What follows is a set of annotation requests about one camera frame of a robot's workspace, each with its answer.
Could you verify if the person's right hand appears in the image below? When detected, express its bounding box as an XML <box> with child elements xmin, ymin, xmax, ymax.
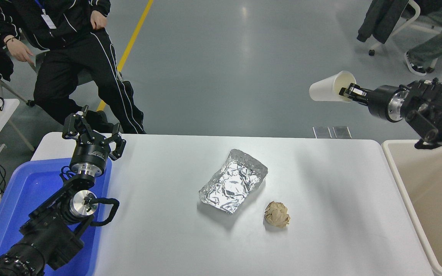
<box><xmin>8</xmin><ymin>38</ymin><xmax>35</xmax><ymax>64</ymax></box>

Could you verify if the white paper cup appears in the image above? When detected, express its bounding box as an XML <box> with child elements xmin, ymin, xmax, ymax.
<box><xmin>309</xmin><ymin>71</ymin><xmax>357</xmax><ymax>103</ymax></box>

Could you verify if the white ID badge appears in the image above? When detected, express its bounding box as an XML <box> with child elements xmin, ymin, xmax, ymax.
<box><xmin>41</xmin><ymin>10</ymin><xmax>57</xmax><ymax>30</ymax></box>

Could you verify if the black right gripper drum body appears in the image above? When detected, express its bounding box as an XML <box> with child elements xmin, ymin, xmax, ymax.
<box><xmin>367</xmin><ymin>85</ymin><xmax>398</xmax><ymax>122</ymax></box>

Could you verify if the person in striped black trousers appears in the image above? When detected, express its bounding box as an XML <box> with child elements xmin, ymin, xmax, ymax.
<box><xmin>0</xmin><ymin>0</ymin><xmax>147</xmax><ymax>135</ymax></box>

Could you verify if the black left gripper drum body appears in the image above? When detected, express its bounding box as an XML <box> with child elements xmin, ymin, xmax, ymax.
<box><xmin>70</xmin><ymin>138</ymin><xmax>111</xmax><ymax>168</ymax></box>

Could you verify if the person's left hand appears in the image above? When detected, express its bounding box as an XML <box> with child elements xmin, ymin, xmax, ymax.
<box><xmin>90</xmin><ymin>10</ymin><xmax>108</xmax><ymax>30</ymax></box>

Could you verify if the white framed wheeled chair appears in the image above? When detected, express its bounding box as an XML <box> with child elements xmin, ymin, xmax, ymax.
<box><xmin>368</xmin><ymin>0</ymin><xmax>442</xmax><ymax>74</ymax></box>

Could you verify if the crumpled tan paper ball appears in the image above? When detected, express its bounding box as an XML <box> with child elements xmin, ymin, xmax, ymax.
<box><xmin>264</xmin><ymin>201</ymin><xmax>290</xmax><ymax>228</ymax></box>

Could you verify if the white chair frame with wheel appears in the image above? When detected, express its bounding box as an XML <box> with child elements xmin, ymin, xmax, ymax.
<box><xmin>0</xmin><ymin>54</ymin><xmax>36</xmax><ymax>108</ymax></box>

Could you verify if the large pale plastic bin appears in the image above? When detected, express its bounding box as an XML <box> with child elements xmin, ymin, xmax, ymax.
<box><xmin>381</xmin><ymin>139</ymin><xmax>442</xmax><ymax>276</ymax></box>

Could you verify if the blue plastic tray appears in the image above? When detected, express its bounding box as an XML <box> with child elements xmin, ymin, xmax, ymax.
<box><xmin>0</xmin><ymin>158</ymin><xmax>112</xmax><ymax>276</ymax></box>

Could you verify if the crumpled silver foil tray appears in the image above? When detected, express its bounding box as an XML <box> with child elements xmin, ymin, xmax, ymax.
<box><xmin>199</xmin><ymin>149</ymin><xmax>268</xmax><ymax>214</ymax></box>

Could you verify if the dark grey hanging jacket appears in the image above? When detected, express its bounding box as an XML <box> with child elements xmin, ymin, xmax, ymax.
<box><xmin>356</xmin><ymin>0</ymin><xmax>411</xmax><ymax>44</ymax></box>

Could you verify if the seated person in grey trousers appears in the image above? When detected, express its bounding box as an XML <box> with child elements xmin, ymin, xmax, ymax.
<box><xmin>403</xmin><ymin>0</ymin><xmax>442</xmax><ymax>77</ymax></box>

